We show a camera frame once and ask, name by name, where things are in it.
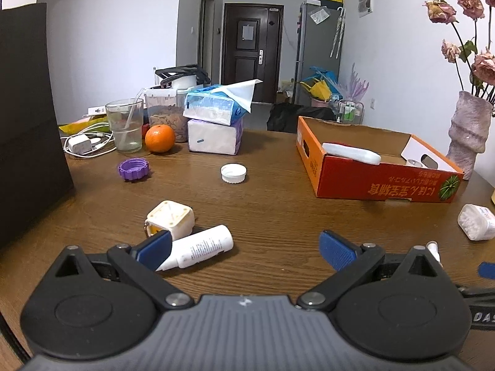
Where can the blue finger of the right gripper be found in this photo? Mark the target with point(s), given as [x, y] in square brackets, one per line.
[486, 270]

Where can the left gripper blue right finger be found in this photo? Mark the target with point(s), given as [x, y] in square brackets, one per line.
[339, 252]

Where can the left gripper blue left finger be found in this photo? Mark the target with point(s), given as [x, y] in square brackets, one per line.
[137, 263]

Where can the white tube bottle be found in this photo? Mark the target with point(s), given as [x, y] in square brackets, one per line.
[198, 247]

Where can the white cube gadget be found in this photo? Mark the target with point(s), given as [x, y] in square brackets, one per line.
[174, 217]

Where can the purple bottle cap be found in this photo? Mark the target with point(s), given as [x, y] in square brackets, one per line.
[133, 169]

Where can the white red lint brush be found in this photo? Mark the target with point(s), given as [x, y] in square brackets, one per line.
[354, 153]

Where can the white bottle cap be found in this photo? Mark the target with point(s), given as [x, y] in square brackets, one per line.
[233, 173]

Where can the orange cardboard box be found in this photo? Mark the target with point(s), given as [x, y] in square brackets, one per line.
[365, 163]

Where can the orange fruit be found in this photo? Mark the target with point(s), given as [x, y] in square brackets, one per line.
[160, 138]

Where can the purple tissue pack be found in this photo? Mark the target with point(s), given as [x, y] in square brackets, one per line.
[214, 138]

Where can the clear drinking glass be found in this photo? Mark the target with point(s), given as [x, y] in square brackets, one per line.
[126, 120]

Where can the pink textured vase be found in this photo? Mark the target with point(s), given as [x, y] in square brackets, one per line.
[469, 130]

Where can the black monitor panel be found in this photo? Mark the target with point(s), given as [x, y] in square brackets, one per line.
[34, 172]

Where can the metal trolley rack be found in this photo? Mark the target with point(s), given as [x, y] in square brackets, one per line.
[349, 112]

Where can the clear food container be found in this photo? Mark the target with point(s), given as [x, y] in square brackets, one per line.
[166, 107]

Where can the black bag on chair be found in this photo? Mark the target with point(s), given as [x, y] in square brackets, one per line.
[284, 117]

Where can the blue tissue pack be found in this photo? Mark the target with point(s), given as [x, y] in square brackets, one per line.
[221, 104]

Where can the yellow bag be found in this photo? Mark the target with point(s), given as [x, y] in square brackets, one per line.
[319, 90]

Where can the black stand with white bowl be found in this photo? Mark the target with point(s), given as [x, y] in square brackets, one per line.
[182, 77]

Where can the dried pink roses bouquet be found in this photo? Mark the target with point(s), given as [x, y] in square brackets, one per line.
[472, 50]

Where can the grey refrigerator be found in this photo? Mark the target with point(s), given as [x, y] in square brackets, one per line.
[320, 35]

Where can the dark brown entrance door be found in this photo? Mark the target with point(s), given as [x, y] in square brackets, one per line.
[251, 47]

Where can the white charger with cable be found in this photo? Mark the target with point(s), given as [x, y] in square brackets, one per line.
[94, 141]

